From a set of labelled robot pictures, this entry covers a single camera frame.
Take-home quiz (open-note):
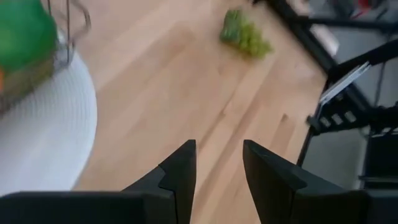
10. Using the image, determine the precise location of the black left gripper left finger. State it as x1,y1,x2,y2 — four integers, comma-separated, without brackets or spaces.
0,139,197,224

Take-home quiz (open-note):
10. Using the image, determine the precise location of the metal wire basket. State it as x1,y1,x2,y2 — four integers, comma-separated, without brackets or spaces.
0,0,92,116

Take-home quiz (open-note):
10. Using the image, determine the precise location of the green grape bunch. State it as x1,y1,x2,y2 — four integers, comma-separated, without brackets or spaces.
219,9,274,60

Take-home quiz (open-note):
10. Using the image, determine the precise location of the white round mat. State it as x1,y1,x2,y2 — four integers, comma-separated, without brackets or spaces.
0,51,98,197

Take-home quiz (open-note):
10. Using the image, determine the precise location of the large green lime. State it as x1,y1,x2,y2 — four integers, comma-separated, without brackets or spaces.
0,0,59,75

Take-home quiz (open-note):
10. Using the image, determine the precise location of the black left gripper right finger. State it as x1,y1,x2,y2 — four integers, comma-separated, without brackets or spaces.
243,139,398,224

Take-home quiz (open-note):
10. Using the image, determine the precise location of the black side table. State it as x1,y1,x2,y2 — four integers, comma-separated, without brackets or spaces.
357,130,398,190

